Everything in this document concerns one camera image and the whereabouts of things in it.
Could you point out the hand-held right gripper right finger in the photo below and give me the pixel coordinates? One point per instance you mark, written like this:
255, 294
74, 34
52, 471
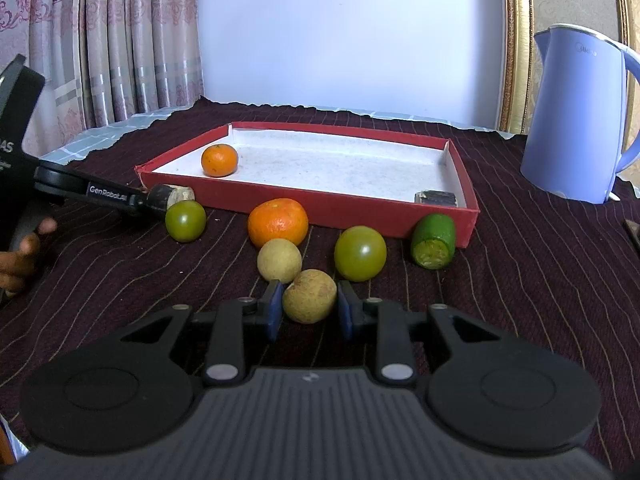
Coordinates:
346, 312

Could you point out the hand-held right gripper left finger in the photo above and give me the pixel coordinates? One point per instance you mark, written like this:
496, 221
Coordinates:
272, 312

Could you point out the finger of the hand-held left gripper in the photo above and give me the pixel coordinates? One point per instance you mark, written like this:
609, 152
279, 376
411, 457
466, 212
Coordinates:
110, 192

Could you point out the tan longan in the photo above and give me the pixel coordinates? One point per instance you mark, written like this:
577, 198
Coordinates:
279, 260
309, 296

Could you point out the large green tomato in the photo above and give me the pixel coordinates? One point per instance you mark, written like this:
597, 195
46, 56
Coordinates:
360, 254

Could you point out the brown dried fruit slice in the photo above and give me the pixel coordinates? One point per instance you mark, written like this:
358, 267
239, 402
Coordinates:
436, 198
182, 193

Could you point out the cut green lime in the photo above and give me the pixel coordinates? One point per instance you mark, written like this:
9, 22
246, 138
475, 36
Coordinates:
432, 240

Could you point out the red cardboard tray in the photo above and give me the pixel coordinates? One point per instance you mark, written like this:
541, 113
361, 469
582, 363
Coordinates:
325, 170

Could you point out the person's left hand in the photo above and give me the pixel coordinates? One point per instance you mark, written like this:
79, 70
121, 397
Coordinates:
20, 265

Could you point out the small green tomato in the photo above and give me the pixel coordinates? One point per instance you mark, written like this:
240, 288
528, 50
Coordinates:
185, 221

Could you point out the large orange mandarin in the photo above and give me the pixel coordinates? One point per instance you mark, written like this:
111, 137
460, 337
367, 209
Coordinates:
277, 222

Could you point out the small orange mandarin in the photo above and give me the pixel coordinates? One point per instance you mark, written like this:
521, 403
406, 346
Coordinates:
220, 160

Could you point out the pink patterned curtain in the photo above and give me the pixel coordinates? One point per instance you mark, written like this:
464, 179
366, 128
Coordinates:
125, 35

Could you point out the dark striped tablecloth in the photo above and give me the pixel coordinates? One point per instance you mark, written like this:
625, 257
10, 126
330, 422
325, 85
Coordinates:
525, 285

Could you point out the blue electric kettle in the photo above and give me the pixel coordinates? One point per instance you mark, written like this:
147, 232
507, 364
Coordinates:
570, 120

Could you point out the brown object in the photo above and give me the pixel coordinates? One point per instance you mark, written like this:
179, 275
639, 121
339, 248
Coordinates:
634, 234

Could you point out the gold wall moulding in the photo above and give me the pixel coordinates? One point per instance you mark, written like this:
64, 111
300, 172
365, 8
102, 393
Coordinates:
516, 35
627, 0

